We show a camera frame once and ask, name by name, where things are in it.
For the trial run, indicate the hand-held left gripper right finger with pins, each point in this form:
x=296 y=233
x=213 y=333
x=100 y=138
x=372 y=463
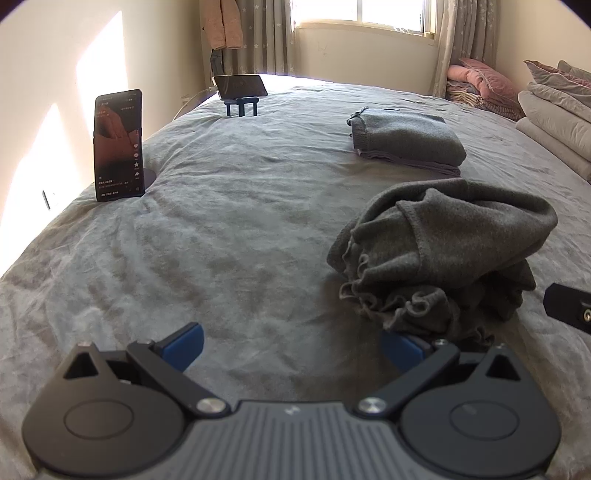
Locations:
x=400 y=350

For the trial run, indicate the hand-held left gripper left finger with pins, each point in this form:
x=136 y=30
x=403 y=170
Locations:
x=184 y=345

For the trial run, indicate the folded grey quilt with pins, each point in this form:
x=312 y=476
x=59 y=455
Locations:
x=563 y=99

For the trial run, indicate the beige star-print curtain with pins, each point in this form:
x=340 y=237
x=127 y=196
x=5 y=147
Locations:
x=461 y=32

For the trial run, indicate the upright black smartphone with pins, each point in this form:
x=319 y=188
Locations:
x=117 y=147

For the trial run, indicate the striped folded bedding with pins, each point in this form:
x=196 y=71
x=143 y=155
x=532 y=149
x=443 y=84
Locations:
x=480 y=104

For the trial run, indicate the round black phone stand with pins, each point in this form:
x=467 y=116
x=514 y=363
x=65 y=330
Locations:
x=151 y=180

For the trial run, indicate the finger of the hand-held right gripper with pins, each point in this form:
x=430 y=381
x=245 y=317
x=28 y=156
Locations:
x=565 y=304

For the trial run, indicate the grey star-print curtain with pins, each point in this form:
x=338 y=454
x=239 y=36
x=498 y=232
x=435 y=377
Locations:
x=268 y=37

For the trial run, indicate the blue chair-shaped phone stand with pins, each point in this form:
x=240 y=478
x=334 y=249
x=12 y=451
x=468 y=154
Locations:
x=241 y=106

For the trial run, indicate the sideways black smartphone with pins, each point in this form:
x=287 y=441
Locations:
x=242 y=85

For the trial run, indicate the grey pink-trimmed pillow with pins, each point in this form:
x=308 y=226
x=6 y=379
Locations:
x=554 y=74

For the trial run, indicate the hanging pink jacket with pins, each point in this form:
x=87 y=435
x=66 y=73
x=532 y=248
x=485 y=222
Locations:
x=226 y=23

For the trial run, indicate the grey ruffled-collar sweater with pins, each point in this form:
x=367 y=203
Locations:
x=438 y=240

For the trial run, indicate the folded grey knit garment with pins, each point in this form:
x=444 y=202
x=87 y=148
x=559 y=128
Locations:
x=406 y=134

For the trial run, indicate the window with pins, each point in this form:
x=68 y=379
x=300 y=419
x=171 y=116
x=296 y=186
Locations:
x=364 y=11

